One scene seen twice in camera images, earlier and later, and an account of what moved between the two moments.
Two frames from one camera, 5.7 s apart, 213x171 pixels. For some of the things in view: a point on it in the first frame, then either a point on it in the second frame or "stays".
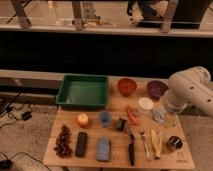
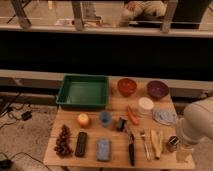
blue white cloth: x=159 y=115 stays
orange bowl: x=126 y=86 stays
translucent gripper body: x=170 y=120 to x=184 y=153
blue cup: x=106 y=119 stays
